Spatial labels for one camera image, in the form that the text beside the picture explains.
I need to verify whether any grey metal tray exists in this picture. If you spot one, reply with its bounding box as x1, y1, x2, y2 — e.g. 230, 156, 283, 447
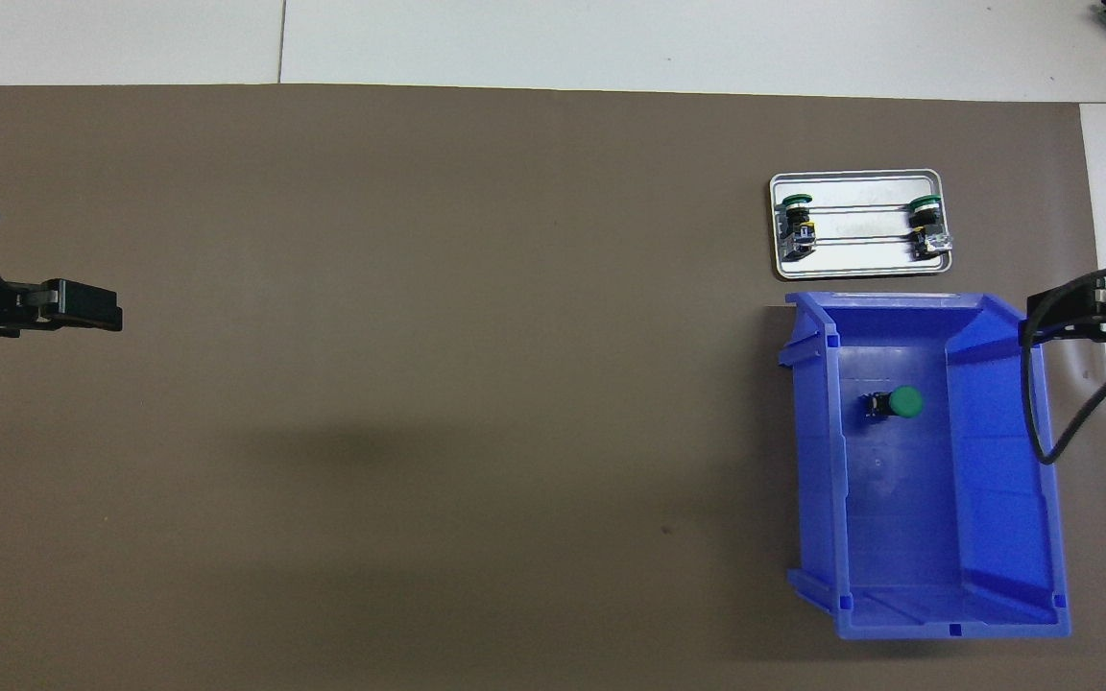
769, 170, 955, 281

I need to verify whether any brown table mat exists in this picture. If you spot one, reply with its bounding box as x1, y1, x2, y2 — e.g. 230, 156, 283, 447
0, 84, 1106, 691

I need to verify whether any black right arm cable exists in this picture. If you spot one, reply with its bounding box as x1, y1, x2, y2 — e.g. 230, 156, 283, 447
1020, 262, 1106, 467

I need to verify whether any green push button switch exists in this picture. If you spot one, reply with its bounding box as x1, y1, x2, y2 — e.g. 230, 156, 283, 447
906, 195, 953, 262
780, 192, 820, 262
862, 386, 926, 423

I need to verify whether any blue plastic storage bin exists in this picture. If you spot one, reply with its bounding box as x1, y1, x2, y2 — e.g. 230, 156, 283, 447
777, 291, 1072, 642

